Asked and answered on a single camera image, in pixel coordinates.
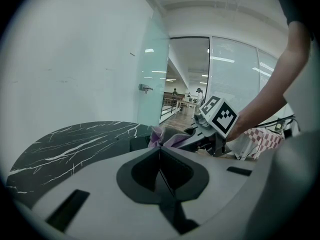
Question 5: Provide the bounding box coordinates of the metal door handle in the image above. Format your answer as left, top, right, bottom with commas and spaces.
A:
138, 83, 154, 94

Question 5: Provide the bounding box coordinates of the purple cloth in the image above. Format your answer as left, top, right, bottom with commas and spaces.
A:
148, 125, 191, 149

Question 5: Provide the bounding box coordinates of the black cable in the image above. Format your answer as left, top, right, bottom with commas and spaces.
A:
258, 114, 297, 129

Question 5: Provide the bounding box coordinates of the white table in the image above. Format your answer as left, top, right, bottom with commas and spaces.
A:
175, 98, 199, 113

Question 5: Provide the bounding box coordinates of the glass door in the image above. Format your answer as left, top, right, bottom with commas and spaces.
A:
136, 8, 171, 125

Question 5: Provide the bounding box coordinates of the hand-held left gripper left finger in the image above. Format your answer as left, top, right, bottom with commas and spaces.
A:
116, 146, 174, 205

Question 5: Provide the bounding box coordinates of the person's right forearm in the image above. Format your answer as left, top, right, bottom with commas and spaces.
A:
226, 20, 312, 143

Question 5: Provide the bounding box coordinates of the metal railing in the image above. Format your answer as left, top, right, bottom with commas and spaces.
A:
160, 95, 178, 119

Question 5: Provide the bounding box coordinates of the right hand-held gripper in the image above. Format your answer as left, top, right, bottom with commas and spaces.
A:
178, 96, 240, 158

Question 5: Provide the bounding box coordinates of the red white checkered cloth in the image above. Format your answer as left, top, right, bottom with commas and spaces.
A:
242, 127, 285, 160

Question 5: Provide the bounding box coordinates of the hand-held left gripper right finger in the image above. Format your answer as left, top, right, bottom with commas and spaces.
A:
159, 146, 210, 202

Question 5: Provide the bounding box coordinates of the person's black sleeve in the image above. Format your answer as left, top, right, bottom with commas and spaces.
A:
274, 0, 316, 28

